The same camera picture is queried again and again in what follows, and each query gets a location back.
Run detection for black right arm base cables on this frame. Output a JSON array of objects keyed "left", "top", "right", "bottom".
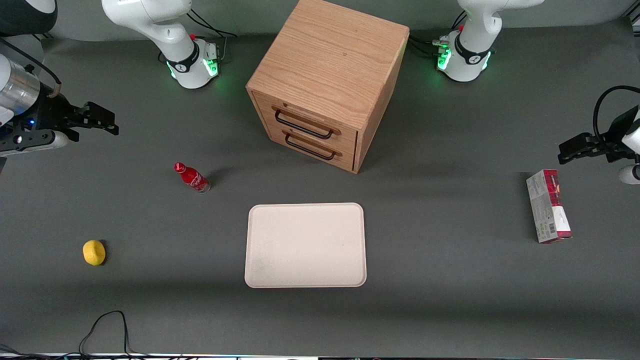
[{"left": 186, "top": 7, "right": 239, "bottom": 65}]

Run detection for black metal drawer handle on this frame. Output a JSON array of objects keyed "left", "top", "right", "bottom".
[
  {"left": 273, "top": 107, "right": 335, "bottom": 140},
  {"left": 283, "top": 131, "right": 337, "bottom": 162}
]

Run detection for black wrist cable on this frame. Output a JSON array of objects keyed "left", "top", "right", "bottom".
[
  {"left": 0, "top": 37, "right": 63, "bottom": 98},
  {"left": 592, "top": 85, "right": 640, "bottom": 147}
]

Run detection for yellow lemon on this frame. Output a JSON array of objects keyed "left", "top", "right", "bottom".
[{"left": 82, "top": 239, "right": 107, "bottom": 266}]

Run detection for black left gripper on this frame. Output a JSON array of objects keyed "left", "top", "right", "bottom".
[{"left": 558, "top": 106, "right": 640, "bottom": 165}]

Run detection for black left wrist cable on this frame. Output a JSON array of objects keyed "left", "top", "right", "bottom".
[{"left": 592, "top": 85, "right": 640, "bottom": 147}]

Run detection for dark grey table mat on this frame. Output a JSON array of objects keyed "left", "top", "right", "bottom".
[{"left": 0, "top": 17, "right": 640, "bottom": 358}]

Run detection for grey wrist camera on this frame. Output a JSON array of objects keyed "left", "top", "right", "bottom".
[
  {"left": 0, "top": 130, "right": 69, "bottom": 157},
  {"left": 618, "top": 164, "right": 640, "bottom": 185}
]

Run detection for black loose floor cable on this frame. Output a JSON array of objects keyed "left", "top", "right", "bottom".
[{"left": 77, "top": 310, "right": 136, "bottom": 359}]

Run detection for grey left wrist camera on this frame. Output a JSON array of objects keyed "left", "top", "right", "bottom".
[{"left": 618, "top": 164, "right": 640, "bottom": 185}]

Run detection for wooden drawer front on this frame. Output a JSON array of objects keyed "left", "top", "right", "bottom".
[
  {"left": 252, "top": 92, "right": 359, "bottom": 153},
  {"left": 260, "top": 117, "right": 358, "bottom": 173}
]

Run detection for black arm base cables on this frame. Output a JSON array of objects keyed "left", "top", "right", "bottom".
[
  {"left": 186, "top": 7, "right": 239, "bottom": 65},
  {"left": 407, "top": 10, "right": 468, "bottom": 58}
]

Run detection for red cola bottle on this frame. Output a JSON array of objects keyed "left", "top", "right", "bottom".
[{"left": 173, "top": 161, "right": 211, "bottom": 194}]

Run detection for black left arm base cables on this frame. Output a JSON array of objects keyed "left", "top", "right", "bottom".
[{"left": 407, "top": 10, "right": 468, "bottom": 58}]

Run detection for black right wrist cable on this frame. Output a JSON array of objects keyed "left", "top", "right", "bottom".
[{"left": 0, "top": 37, "right": 63, "bottom": 98}]

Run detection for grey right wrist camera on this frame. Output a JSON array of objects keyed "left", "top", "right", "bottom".
[{"left": 0, "top": 130, "right": 69, "bottom": 157}]

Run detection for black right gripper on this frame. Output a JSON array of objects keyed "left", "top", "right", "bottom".
[{"left": 14, "top": 92, "right": 120, "bottom": 147}]

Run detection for beige rectangular tray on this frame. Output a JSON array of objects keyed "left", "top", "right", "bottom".
[{"left": 244, "top": 202, "right": 368, "bottom": 289}]

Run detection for wooden drawer cabinet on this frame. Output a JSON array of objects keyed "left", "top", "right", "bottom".
[{"left": 245, "top": 0, "right": 411, "bottom": 175}]

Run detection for red plaid carton box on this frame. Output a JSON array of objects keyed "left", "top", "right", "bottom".
[{"left": 525, "top": 169, "right": 573, "bottom": 245}]

